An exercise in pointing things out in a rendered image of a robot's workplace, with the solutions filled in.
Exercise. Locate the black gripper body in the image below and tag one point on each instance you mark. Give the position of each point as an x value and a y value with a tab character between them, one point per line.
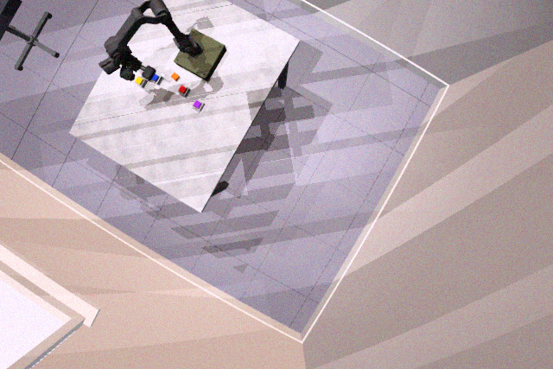
148	72

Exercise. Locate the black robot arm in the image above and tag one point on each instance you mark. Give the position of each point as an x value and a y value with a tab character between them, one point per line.
116	46

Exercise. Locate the blue button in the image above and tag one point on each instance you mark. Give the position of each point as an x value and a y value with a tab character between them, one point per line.
157	79

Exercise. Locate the yellow button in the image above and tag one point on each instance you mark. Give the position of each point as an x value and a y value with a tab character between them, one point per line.
141	81

